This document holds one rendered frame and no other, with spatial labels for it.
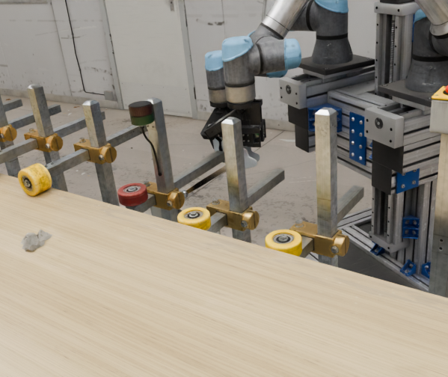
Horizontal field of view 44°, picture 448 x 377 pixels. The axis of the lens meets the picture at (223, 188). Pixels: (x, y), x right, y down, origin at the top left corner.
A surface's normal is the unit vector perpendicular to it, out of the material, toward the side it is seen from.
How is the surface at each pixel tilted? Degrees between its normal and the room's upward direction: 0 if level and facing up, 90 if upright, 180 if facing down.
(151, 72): 90
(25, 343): 0
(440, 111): 90
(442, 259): 90
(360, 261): 0
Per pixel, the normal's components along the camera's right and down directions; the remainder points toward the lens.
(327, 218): -0.58, 0.40
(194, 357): -0.09, -0.90
